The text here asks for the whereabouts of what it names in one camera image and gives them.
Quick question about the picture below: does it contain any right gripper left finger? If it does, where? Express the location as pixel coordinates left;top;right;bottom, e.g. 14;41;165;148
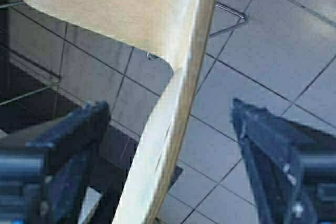
25;101;110;223

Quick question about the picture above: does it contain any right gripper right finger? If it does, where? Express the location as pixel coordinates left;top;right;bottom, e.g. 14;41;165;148
231;98;318;223

